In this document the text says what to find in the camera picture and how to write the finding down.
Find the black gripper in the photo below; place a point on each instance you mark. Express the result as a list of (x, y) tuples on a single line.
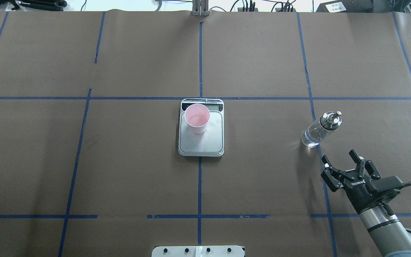
[(359, 193)]

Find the clear glass sauce bottle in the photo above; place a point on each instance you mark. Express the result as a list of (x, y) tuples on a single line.
[(325, 125)]

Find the pink plastic cup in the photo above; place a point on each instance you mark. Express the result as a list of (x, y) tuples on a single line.
[(197, 117)]

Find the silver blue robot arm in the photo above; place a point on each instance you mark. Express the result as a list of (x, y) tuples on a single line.
[(386, 230)]

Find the grey digital kitchen scale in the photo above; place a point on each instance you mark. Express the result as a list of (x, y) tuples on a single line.
[(208, 143)]

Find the black box with label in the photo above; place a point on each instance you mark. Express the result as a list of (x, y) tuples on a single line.
[(353, 6)]

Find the black tripod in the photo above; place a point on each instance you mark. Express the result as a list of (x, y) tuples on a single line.
[(50, 5)]

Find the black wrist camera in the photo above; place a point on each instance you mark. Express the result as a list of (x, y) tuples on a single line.
[(381, 186)]

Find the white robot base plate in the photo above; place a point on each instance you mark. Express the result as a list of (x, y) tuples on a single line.
[(199, 251)]

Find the aluminium frame post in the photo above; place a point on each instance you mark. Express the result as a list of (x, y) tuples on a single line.
[(200, 8)]

